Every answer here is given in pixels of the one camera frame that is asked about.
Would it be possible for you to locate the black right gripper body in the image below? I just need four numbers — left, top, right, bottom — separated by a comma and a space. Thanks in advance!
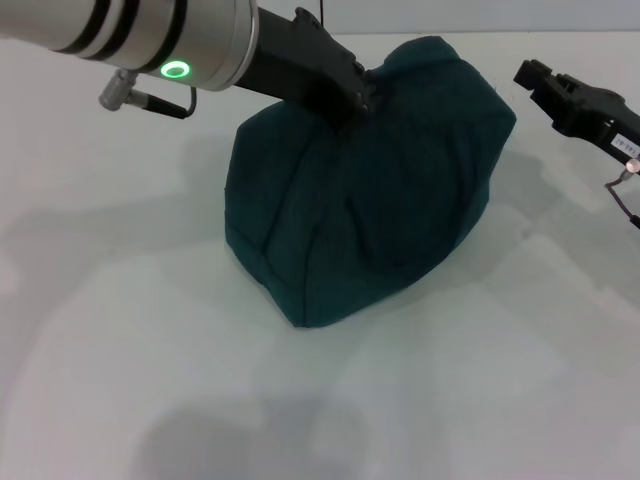
597, 89, 640, 170

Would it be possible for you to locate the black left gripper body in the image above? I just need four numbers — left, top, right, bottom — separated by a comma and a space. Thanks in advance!
233, 5, 370, 137

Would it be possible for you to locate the dark teal insulated lunch bag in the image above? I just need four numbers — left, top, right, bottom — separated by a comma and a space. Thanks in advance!
222, 35, 518, 331

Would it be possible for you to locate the dark right gripper cable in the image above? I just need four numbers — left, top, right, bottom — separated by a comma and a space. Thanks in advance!
603, 157, 640, 232

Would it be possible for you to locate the dark gripper cable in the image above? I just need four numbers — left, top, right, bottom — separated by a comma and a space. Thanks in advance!
603, 157, 640, 232
97, 67, 199, 121

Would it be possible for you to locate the dark left gripper cable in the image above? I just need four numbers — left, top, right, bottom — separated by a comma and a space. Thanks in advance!
97, 67, 199, 121

